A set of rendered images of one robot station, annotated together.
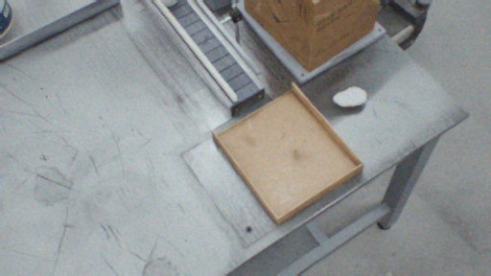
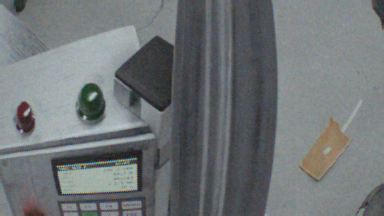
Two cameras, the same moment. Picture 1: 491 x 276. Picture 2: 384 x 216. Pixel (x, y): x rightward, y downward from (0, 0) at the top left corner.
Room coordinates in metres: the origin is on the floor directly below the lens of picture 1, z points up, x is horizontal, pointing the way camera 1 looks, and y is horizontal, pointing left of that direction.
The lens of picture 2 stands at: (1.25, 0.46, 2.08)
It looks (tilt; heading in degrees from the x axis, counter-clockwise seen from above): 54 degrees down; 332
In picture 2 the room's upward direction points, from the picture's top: 7 degrees clockwise
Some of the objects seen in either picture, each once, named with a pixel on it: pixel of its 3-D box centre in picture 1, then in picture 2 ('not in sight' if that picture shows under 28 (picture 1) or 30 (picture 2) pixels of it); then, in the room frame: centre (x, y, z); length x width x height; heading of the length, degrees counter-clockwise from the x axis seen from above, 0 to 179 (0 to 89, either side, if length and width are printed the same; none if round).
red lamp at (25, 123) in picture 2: not in sight; (23, 115); (1.67, 0.39, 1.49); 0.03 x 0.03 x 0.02
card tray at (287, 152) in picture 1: (285, 149); not in sight; (0.67, -0.10, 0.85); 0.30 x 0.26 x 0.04; 29
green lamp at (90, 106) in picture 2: not in sight; (90, 99); (1.66, 0.32, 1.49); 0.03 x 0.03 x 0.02
